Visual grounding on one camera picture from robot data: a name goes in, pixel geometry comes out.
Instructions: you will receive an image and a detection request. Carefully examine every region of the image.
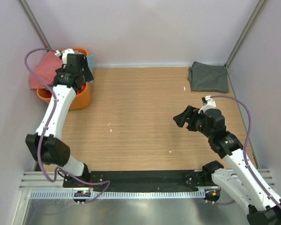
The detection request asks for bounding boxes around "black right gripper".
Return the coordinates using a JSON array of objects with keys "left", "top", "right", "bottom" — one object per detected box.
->
[{"left": 173, "top": 105, "right": 213, "bottom": 139}]

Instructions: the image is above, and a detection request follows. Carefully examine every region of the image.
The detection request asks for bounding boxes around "light blue t shirt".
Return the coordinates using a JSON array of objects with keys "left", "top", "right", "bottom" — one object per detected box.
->
[{"left": 86, "top": 54, "right": 94, "bottom": 73}]

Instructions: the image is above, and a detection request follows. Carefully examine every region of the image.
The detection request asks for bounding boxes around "grey t shirt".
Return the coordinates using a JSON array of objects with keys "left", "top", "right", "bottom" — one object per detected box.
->
[{"left": 188, "top": 62, "right": 229, "bottom": 93}]

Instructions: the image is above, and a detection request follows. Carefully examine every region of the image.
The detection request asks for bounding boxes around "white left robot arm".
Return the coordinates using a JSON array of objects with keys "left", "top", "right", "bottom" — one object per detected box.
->
[{"left": 25, "top": 49, "right": 93, "bottom": 188}]

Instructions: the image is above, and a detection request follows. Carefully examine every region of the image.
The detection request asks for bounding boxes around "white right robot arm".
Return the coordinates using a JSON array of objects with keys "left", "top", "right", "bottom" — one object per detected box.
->
[{"left": 173, "top": 106, "right": 281, "bottom": 225}]

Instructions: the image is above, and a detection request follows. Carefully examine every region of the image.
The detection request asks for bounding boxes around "red t shirt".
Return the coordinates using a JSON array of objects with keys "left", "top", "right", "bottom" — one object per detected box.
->
[{"left": 76, "top": 84, "right": 86, "bottom": 95}]

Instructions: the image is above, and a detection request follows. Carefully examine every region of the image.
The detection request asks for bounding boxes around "orange plastic basket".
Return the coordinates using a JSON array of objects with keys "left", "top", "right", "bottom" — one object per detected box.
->
[{"left": 36, "top": 48, "right": 91, "bottom": 110}]

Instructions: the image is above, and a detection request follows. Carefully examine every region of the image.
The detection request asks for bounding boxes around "pink t shirt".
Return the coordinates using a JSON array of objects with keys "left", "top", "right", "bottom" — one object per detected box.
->
[{"left": 29, "top": 52, "right": 62, "bottom": 90}]

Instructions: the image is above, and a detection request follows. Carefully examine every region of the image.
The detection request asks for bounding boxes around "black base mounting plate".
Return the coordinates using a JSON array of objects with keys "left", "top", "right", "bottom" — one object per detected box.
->
[{"left": 62, "top": 169, "right": 230, "bottom": 192}]

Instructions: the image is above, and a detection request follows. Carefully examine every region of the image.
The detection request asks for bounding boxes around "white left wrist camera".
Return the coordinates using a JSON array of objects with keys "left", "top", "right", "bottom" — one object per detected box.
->
[{"left": 53, "top": 48, "right": 75, "bottom": 64}]

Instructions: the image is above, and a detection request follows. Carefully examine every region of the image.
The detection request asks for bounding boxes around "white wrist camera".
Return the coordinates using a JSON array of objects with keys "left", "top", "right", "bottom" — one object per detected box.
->
[
  {"left": 53, "top": 48, "right": 75, "bottom": 64},
  {"left": 199, "top": 96, "right": 216, "bottom": 114}
]

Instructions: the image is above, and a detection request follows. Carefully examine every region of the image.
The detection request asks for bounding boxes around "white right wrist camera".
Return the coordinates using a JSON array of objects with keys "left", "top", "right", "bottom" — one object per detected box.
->
[{"left": 199, "top": 96, "right": 216, "bottom": 114}]

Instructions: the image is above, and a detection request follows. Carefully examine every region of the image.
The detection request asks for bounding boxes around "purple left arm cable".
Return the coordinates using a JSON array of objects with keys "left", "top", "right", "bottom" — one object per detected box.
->
[{"left": 24, "top": 48, "right": 111, "bottom": 203}]

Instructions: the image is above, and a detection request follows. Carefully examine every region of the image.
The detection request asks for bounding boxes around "aluminium frame rail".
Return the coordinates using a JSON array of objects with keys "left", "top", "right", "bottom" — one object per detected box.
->
[{"left": 19, "top": 172, "right": 64, "bottom": 190}]

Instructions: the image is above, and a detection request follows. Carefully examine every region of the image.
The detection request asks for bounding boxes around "slotted grey cable duct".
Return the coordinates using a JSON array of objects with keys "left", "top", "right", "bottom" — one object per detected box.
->
[{"left": 30, "top": 190, "right": 205, "bottom": 200}]

